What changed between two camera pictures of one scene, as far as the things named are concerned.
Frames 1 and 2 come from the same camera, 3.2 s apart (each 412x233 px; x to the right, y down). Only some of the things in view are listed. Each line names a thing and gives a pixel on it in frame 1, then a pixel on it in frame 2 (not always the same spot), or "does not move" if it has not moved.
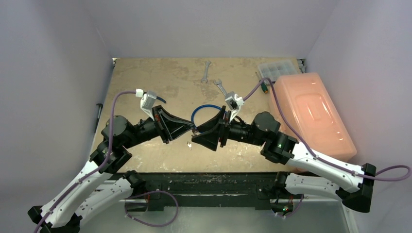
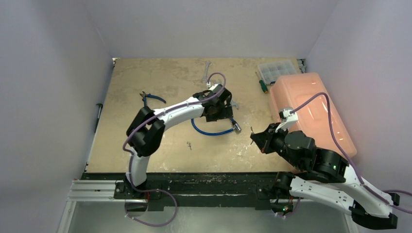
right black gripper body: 223,128 → 266,141
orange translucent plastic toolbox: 313,114 does not move
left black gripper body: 152,128 → 221,112
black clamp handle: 101,107 does not move
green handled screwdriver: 263,85 does not move
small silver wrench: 205,78 does not move
